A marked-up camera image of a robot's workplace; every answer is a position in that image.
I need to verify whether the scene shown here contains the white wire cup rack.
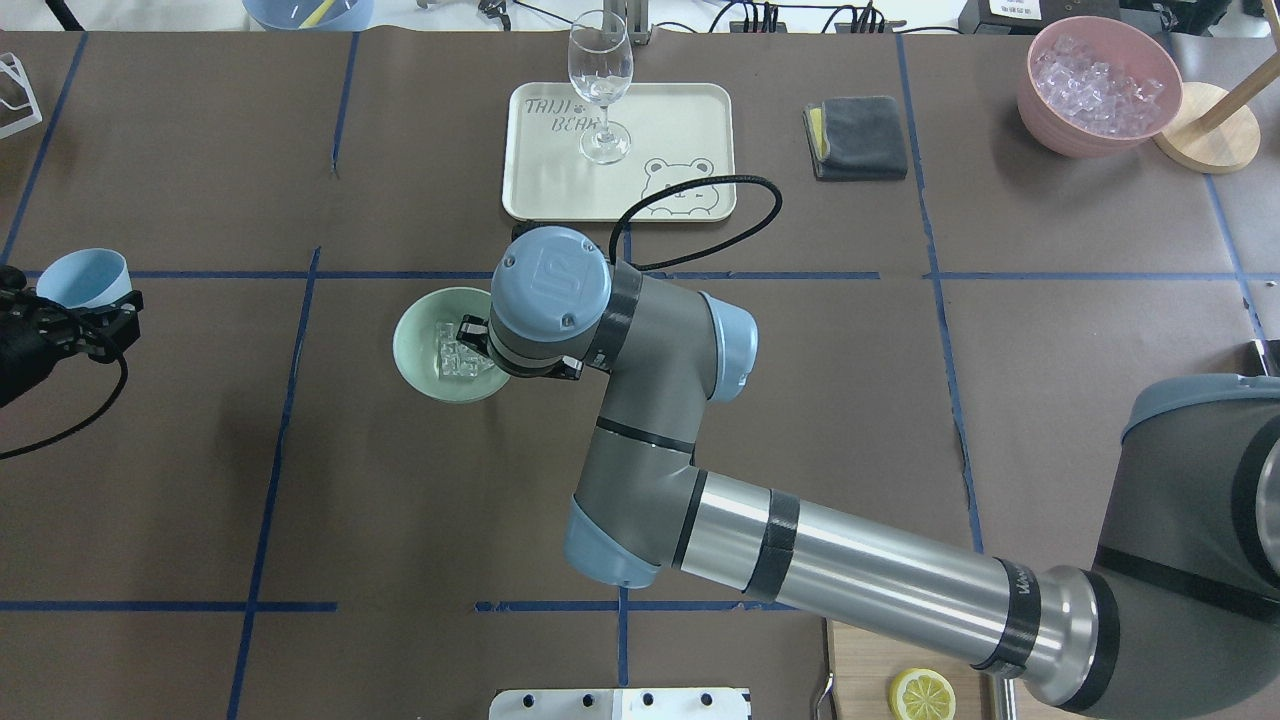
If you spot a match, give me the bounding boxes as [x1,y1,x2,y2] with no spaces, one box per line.
[1,53,44,138]

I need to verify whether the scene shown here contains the blue bowl with fork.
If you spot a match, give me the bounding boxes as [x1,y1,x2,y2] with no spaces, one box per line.
[241,1,376,32]

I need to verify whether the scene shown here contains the green bowl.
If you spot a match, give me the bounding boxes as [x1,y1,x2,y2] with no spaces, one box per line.
[393,287,509,404]

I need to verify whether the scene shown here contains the light blue cup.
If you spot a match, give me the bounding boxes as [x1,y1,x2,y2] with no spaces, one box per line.
[35,249,133,309]

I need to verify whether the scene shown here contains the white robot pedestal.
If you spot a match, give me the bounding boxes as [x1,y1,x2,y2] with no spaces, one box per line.
[488,685,753,719]

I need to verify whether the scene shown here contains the wooden stand with box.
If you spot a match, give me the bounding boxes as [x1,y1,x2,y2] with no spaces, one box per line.
[1155,53,1279,174]

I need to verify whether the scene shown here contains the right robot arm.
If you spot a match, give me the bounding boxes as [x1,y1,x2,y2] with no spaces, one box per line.
[460,225,1277,719]

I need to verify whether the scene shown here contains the cream bear tray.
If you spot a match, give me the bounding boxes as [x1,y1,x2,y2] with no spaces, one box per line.
[502,82,735,223]

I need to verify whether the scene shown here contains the grey yellow cloth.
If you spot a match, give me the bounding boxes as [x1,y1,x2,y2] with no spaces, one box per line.
[803,95,908,182]

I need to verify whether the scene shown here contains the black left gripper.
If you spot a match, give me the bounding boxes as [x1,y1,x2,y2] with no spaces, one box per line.
[1,265,145,406]

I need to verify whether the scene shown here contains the lemon half slice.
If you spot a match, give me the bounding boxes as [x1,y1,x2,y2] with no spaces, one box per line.
[887,667,957,720]

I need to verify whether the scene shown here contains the wooden cutting board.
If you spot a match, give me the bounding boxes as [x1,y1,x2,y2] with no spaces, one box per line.
[828,621,996,719]

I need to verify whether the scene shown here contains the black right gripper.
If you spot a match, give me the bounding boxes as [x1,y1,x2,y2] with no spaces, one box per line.
[456,314,582,380]

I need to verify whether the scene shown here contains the ice cubes in green bowl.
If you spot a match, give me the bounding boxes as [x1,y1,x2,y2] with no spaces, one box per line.
[434,322,494,380]

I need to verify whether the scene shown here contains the pink bowl with ice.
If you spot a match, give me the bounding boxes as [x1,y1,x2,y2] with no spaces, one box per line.
[1018,15,1183,158]

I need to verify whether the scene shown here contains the clear wine glass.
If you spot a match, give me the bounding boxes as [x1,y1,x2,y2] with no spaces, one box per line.
[567,9,634,165]

